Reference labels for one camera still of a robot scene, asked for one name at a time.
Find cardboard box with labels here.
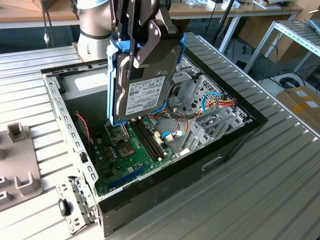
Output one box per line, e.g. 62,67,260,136
276,86,320,131

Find hinged metal card retainer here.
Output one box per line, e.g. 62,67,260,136
55,175,102,236

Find blue expansion slot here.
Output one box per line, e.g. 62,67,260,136
108,163,147,191

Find long wooden desk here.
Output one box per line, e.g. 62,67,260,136
0,0,303,55

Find grey parts rack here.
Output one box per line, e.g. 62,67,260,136
0,122,44,212

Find hard disk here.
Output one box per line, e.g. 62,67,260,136
106,33,188,128

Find metal slat shelf rack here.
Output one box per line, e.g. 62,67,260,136
243,19,320,76

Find green motherboard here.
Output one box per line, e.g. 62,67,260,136
89,119,178,197

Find blue data wire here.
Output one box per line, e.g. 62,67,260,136
161,91,226,141

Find perforated metal drive cage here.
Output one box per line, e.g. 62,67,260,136
183,74,248,121

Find grey metal disk bay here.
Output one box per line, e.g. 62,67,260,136
179,106,252,156

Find large brown cardboard box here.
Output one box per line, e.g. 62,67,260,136
238,14,305,63

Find metal socket cover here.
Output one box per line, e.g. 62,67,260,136
103,122,131,147

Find small brown cardboard box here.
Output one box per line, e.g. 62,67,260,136
14,0,57,13

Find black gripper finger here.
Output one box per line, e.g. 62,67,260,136
111,0,141,55
132,0,186,68

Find black RAM slot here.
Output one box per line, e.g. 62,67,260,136
134,120,163,160
137,119,166,158
141,117,168,156
130,121,161,162

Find red orange wire bundle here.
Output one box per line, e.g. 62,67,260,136
146,109,191,137

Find black stand pole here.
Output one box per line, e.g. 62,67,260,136
211,0,236,46

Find black wire bundle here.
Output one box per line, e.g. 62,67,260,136
166,82,198,121

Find grey optical drive cage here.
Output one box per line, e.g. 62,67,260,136
171,53,202,113

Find orange red power wire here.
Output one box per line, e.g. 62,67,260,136
199,96,237,116

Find black open PC case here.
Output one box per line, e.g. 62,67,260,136
40,45,269,238

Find black cable coil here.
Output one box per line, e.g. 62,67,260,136
278,76,305,90

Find grey power supply unit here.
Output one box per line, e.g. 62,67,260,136
59,67,111,128

